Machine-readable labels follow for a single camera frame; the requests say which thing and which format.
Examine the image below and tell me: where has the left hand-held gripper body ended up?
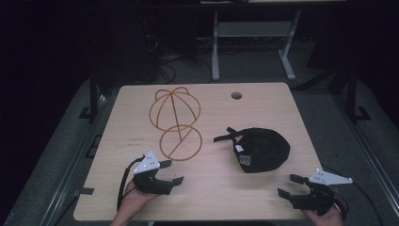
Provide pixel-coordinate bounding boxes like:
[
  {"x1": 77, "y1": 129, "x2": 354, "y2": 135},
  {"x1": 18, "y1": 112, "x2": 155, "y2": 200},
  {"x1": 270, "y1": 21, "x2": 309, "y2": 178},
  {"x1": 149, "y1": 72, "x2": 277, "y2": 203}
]
[{"x1": 132, "y1": 151, "x2": 173, "y2": 196}]

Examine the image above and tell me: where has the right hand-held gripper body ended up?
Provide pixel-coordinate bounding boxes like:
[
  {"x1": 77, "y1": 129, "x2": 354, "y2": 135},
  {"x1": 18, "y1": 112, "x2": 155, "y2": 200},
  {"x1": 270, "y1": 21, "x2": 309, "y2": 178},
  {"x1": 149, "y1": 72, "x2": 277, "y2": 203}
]
[{"x1": 291, "y1": 168, "x2": 354, "y2": 217}]

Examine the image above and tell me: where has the gold wire hat stand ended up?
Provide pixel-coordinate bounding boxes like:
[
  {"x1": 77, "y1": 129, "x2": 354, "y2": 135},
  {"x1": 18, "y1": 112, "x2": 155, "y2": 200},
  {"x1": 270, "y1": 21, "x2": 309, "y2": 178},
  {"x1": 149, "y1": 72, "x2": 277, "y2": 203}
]
[{"x1": 149, "y1": 86, "x2": 203, "y2": 162}]

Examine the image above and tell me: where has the black cap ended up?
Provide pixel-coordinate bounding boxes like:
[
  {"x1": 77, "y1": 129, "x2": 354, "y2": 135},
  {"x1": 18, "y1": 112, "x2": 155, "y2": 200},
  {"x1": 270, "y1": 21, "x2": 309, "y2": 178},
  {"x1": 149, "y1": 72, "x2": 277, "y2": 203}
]
[{"x1": 213, "y1": 126, "x2": 292, "y2": 174}]

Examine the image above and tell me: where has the person's left hand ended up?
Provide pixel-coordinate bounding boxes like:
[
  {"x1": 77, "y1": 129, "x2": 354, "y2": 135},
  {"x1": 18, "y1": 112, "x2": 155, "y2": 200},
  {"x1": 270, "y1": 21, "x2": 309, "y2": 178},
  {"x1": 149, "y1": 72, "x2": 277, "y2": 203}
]
[{"x1": 118, "y1": 181, "x2": 160, "y2": 224}]

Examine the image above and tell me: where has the person's right hand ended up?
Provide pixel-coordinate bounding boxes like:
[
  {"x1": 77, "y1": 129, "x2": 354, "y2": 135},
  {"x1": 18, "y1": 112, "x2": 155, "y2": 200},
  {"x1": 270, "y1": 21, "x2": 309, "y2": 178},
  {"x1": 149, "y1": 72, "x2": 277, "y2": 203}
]
[{"x1": 301, "y1": 202, "x2": 344, "y2": 226}]

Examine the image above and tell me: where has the black tape strip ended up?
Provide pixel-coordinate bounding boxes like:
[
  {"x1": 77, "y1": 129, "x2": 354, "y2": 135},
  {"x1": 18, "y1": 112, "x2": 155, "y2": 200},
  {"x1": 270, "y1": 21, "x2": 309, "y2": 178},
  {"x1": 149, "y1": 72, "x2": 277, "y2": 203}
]
[{"x1": 73, "y1": 186, "x2": 95, "y2": 198}]

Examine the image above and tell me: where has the black metal stand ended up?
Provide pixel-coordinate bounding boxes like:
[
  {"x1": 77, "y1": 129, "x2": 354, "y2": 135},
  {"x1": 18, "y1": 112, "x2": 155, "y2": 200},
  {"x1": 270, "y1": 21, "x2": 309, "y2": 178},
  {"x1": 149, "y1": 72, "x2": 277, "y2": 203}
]
[
  {"x1": 343, "y1": 60, "x2": 373, "y2": 123},
  {"x1": 77, "y1": 67, "x2": 106, "y2": 122}
]

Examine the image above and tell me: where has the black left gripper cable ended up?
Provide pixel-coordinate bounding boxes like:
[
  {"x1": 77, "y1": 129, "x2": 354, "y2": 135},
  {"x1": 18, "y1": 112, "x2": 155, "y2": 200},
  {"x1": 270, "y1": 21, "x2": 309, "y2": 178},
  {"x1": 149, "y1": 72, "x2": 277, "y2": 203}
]
[{"x1": 116, "y1": 155, "x2": 146, "y2": 212}]

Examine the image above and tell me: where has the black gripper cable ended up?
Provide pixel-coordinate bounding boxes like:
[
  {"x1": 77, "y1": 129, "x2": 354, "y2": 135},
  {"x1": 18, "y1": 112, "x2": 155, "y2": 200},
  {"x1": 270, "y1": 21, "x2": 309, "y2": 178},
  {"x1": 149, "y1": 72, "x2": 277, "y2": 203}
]
[
  {"x1": 322, "y1": 165, "x2": 384, "y2": 226},
  {"x1": 116, "y1": 155, "x2": 146, "y2": 212}
]

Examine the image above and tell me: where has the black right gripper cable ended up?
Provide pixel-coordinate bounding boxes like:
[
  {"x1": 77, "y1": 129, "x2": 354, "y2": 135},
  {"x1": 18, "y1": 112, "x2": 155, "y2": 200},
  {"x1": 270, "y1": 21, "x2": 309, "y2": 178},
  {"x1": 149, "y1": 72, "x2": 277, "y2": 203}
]
[{"x1": 322, "y1": 165, "x2": 384, "y2": 226}]

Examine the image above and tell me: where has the aluminium floor rail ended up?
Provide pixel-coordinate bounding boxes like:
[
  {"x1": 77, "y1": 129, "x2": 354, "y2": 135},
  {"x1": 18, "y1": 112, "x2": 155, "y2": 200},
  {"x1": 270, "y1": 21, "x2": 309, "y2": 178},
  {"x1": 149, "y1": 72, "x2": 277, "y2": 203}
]
[
  {"x1": 39, "y1": 92, "x2": 121, "y2": 226},
  {"x1": 330, "y1": 92, "x2": 399, "y2": 219}
]

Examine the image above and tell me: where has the tangle of floor cables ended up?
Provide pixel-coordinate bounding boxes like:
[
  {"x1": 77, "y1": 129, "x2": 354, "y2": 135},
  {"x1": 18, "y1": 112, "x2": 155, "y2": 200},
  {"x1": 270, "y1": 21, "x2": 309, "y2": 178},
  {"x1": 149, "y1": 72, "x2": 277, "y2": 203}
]
[{"x1": 142, "y1": 32, "x2": 215, "y2": 85}]

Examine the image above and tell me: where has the white metal table frame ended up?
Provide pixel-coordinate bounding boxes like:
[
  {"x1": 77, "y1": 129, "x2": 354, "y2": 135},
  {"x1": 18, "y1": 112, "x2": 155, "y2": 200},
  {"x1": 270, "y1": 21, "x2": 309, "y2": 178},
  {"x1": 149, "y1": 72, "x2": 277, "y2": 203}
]
[{"x1": 211, "y1": 9, "x2": 302, "y2": 82}]

